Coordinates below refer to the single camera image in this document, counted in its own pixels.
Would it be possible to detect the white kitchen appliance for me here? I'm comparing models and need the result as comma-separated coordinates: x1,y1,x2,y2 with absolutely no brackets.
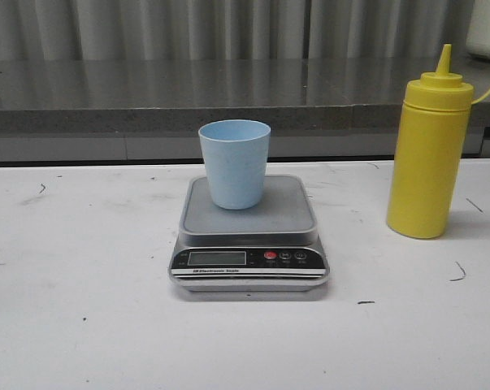
466,0,490,60

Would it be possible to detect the grey stone counter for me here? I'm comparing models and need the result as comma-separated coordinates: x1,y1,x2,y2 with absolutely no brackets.
0,56,490,163

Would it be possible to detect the yellow squeeze bottle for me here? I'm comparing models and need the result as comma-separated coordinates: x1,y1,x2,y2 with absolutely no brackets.
386,44,490,240

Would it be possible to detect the silver digital kitchen scale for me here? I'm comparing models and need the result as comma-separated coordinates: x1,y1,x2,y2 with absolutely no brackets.
168,175,330,292

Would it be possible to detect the light blue plastic cup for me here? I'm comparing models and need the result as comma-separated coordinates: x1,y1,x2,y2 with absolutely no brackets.
198,119,271,210

